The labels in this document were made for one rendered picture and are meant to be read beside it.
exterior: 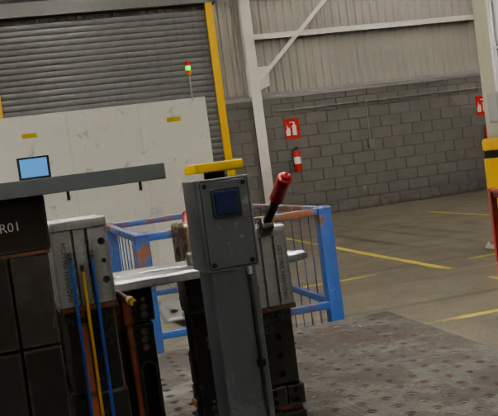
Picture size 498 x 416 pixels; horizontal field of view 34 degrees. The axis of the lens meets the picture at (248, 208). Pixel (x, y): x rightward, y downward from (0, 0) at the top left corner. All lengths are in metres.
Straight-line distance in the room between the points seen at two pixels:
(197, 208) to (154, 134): 8.28
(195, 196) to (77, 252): 0.21
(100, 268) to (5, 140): 8.06
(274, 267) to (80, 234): 0.28
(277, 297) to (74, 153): 8.03
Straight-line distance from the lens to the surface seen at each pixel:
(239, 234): 0.98
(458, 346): 1.84
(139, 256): 3.07
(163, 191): 9.23
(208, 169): 0.97
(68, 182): 0.90
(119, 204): 9.17
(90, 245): 1.10
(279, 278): 1.17
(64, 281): 1.09
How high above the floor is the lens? 1.15
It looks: 3 degrees down
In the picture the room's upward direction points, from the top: 8 degrees counter-clockwise
